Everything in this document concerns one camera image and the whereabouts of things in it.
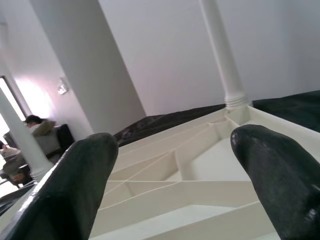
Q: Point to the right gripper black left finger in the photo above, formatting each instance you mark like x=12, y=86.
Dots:
x=65, y=195

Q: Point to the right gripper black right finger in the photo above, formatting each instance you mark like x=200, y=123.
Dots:
x=285, y=180

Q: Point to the white plastic table leg tube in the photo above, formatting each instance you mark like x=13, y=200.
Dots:
x=225, y=62
x=22, y=130

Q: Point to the white plastic children table top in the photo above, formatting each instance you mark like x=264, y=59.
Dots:
x=187, y=187

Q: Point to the wooden armchair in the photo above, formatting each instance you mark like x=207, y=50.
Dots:
x=65, y=135

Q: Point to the seated person khaki jacket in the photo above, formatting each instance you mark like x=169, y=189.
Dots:
x=43, y=132

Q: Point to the black table cover cloth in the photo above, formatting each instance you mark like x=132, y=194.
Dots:
x=175, y=120

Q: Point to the white wall switch panel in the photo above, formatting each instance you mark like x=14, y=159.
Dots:
x=62, y=86

